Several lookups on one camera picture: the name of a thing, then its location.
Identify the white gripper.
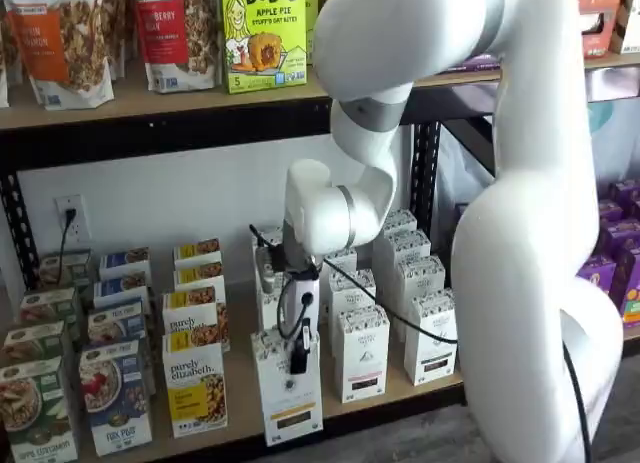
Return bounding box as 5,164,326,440
287,275,322,377

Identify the white tea box pink strip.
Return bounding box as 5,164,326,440
324,268,378,357
319,247,359,284
333,303,391,404

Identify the white yellow granola box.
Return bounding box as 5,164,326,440
161,325,229,439
172,260,227,304
161,285,230,352
172,237,223,267

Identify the white tea box black strip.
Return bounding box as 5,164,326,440
380,208,419,237
383,228,433,284
402,287,460,387
393,255,447,343

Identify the blue flax oatmeal box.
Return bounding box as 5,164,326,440
97,246,152,280
78,338,154,458
87,297,147,345
92,271,152,309

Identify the green oatmeal box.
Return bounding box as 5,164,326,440
18,286,82,334
0,355,80,463
1,320,69,369
37,248,94,290

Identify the green Bobo's apple pie box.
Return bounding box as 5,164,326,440
219,0,308,95
303,0,320,66

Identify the blue purple Zbar box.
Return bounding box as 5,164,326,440
437,52,502,75

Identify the orange product box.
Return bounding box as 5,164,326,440
574,0,625,60

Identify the white brown product box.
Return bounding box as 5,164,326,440
608,0,640,54

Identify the red label granola bag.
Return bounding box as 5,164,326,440
130,0,222,94

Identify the orange label granola bag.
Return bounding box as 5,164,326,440
2,0,115,112
99,0,127,82

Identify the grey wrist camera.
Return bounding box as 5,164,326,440
253,242,286,295

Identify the white wall outlet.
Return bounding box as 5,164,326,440
53,193,90,247

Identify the black power plug cord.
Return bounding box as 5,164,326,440
57,207,78,285

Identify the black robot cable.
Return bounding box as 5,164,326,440
276,255,594,463

